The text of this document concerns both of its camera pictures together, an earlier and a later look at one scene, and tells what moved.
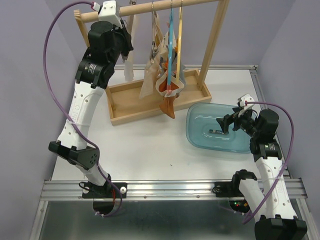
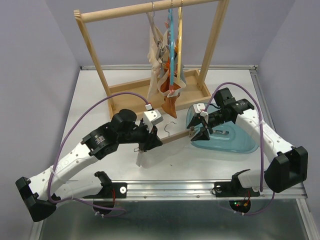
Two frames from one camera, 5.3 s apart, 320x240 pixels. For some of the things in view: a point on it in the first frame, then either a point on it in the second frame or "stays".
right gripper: [225, 121] to [202, 135]
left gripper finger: [129, 46] to [153, 132]
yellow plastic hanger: [179, 45] stays
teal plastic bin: [203, 129] stays
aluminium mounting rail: [72, 190] stays
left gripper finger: [124, 57] to [152, 142]
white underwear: [128, 70] to [151, 157]
